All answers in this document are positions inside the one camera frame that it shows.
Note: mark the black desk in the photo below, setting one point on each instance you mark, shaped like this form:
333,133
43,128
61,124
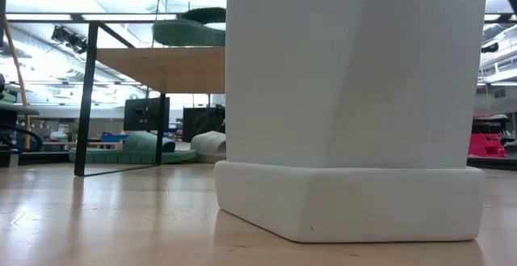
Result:
20,110

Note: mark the red stool with black seat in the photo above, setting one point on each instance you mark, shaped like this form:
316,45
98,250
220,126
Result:
486,146

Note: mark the blue storage bin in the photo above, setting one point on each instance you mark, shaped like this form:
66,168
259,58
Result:
115,138

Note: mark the wooden shelf with black legs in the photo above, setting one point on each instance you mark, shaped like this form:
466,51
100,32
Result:
169,68

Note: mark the black ceiling spotlight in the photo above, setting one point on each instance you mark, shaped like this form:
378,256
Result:
60,35
78,44

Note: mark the black background monitor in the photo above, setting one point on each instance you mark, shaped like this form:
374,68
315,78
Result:
202,122
135,116

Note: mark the teal rubber slide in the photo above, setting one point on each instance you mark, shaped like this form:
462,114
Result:
186,33
137,146

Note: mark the tan background desk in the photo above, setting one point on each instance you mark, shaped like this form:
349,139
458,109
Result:
93,144

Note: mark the black ceiling-mounted device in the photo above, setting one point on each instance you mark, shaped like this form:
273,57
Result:
489,47

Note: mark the small green potted plant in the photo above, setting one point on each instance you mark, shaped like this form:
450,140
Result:
74,133

